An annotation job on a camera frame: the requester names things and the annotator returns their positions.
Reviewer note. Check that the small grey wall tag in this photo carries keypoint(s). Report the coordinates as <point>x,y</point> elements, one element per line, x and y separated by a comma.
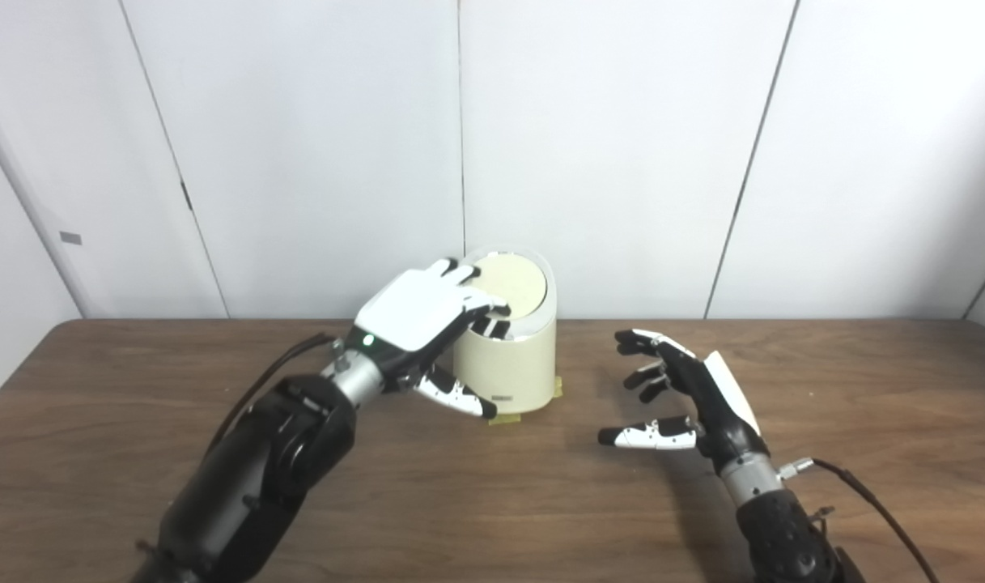
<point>70,238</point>

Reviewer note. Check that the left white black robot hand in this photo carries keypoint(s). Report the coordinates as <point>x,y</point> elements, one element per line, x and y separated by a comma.
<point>415,312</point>

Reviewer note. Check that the cream round bin lid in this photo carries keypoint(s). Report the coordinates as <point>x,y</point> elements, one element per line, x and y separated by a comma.
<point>520,283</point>

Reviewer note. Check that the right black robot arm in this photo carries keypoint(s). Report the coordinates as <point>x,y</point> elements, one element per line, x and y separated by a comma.
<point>783,526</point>

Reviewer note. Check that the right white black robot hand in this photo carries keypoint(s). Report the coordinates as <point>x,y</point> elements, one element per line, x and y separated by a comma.
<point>723,417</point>

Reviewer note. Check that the cream-colored bin body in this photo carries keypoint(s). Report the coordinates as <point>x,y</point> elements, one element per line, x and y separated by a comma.
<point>516,372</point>

